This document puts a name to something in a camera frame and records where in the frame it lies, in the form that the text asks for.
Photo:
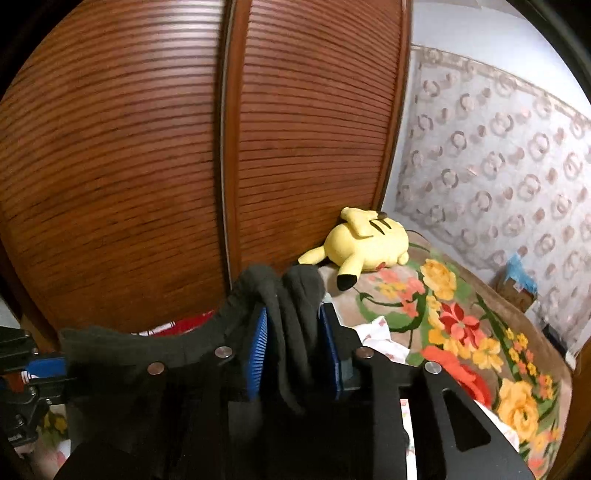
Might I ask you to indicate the floral brown bedspread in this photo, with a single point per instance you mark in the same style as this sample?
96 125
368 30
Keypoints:
443 317

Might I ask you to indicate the yellow Pikachu plush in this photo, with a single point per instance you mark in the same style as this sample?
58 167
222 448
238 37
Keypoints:
365 241

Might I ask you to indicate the patterned lace curtain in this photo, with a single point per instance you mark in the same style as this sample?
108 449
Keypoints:
494 168

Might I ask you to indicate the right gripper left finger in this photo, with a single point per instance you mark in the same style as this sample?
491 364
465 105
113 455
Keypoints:
203 420

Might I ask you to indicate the black pants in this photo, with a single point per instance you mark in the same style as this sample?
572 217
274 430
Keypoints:
293 393

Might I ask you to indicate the blue packet cardboard box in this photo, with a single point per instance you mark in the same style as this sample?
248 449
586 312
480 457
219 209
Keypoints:
515 285

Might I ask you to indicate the white strawberry flower blanket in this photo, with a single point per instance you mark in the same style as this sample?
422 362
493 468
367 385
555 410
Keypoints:
377 335

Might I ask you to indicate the wooden louvered wardrobe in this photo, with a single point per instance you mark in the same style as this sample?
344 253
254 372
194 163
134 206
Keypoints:
151 150

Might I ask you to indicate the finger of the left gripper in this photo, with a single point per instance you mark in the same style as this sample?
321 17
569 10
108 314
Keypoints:
46 367

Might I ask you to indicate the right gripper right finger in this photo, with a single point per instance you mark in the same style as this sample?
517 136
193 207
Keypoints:
392 421

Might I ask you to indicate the wooden sideboard cabinet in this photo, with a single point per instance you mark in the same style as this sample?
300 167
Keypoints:
573 459

